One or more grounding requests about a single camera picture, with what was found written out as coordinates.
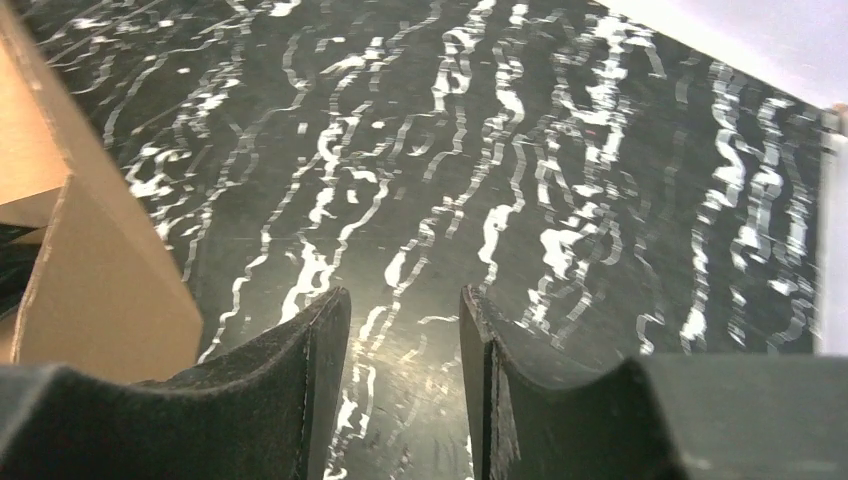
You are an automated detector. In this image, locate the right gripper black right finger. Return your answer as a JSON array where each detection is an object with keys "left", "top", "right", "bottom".
[{"left": 459, "top": 286, "right": 847, "bottom": 479}]

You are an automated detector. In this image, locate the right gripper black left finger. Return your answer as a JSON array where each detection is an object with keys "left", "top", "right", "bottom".
[{"left": 1, "top": 287, "right": 351, "bottom": 479}]

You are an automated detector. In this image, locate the brown cardboard box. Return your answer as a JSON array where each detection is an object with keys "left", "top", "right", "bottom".
[{"left": 1, "top": 3, "right": 202, "bottom": 383}]

